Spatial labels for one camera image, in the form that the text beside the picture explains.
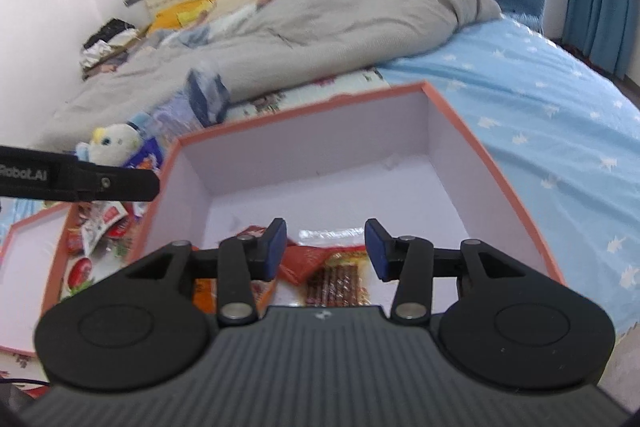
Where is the yellow pillow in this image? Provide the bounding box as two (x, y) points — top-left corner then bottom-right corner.
(150, 0), (251, 30)

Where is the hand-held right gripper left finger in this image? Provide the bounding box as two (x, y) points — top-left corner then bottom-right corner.
(122, 218), (288, 327)

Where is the white and blue plush toy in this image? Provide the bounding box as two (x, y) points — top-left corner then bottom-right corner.
(75, 122), (151, 168)

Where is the light blue bedsheet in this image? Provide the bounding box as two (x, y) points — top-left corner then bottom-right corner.
(375, 14), (640, 338)

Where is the clear sachet of brown sticks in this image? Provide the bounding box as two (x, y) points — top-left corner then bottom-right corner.
(299, 229), (373, 308)

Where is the blue and white snack packet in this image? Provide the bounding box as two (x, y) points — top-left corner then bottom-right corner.
(125, 139), (166, 172)

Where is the deep orange cardboard box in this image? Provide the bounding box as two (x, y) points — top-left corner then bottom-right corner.
(132, 82), (566, 310)

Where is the grey duvet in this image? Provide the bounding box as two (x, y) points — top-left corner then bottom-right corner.
(40, 0), (503, 148)

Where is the orange snack sachet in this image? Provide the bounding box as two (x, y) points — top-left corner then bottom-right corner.
(192, 277), (278, 314)

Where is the red snack sachet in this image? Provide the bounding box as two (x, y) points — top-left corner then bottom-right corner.
(277, 244), (331, 285)

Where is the large blue printed bag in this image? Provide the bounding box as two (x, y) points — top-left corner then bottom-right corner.
(145, 69), (232, 142)

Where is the fruit printed mat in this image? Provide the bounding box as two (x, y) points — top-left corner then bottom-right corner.
(0, 69), (391, 390)

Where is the heap of clothes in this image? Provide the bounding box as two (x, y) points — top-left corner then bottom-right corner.
(82, 19), (138, 68)

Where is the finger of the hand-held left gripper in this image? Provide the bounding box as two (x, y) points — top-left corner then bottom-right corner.
(75, 159), (162, 202)

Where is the brown cardboard box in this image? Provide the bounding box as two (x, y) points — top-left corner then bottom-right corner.
(82, 52), (132, 80)

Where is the pile of snack packets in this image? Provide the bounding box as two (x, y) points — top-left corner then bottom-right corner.
(65, 199), (151, 258)

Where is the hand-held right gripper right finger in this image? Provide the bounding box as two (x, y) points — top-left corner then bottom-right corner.
(364, 218), (557, 327)

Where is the shallow orange box lid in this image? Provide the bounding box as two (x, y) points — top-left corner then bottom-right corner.
(0, 207), (81, 354)

